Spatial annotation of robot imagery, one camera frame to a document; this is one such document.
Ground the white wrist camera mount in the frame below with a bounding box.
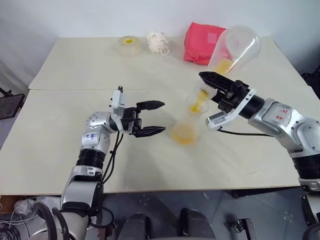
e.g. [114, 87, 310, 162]
[110, 85, 126, 116]
[205, 88, 257, 132]

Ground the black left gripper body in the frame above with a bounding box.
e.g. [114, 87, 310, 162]
[121, 105, 143, 138]

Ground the black metal bracket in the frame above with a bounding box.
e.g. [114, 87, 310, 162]
[226, 218, 256, 240]

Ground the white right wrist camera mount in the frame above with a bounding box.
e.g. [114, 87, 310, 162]
[205, 88, 257, 132]

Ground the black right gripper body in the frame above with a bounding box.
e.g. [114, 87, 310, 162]
[211, 79, 251, 114]

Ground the large clear conical flask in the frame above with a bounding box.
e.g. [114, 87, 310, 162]
[198, 24, 262, 101]

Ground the clear tape roll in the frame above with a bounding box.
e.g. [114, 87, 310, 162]
[118, 35, 142, 58]

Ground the red fabric pouch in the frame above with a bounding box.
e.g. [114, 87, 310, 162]
[183, 21, 227, 67]

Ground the silver robot torso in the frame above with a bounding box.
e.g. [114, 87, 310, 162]
[26, 211, 91, 240]

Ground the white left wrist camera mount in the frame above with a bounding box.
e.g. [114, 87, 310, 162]
[110, 85, 126, 116]

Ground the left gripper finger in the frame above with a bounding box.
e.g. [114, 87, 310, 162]
[132, 126, 167, 139]
[135, 100, 166, 112]

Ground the thick black hose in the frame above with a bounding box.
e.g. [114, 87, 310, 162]
[33, 201, 58, 240]

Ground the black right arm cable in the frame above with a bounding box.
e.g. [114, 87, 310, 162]
[216, 126, 273, 138]

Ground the brown cardboard box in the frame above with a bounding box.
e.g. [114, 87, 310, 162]
[0, 194, 25, 215]

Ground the clear cup with orange liquid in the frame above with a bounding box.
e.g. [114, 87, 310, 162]
[170, 94, 210, 147]

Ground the crumpled clear plastic bag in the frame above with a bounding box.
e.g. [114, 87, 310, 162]
[13, 196, 63, 216]

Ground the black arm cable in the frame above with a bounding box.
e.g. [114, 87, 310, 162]
[87, 131, 125, 230]
[216, 126, 273, 138]

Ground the white mesh bath sponge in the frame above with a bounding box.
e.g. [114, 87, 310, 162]
[146, 31, 171, 57]

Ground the black equipment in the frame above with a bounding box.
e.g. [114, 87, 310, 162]
[301, 71, 320, 99]

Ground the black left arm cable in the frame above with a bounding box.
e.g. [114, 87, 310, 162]
[87, 131, 125, 230]

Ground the dark rounded shape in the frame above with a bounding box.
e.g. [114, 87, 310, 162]
[179, 207, 216, 240]
[123, 212, 157, 240]

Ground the black stand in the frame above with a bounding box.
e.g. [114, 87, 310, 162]
[0, 86, 26, 121]

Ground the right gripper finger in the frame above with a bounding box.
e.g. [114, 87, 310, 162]
[198, 71, 236, 94]

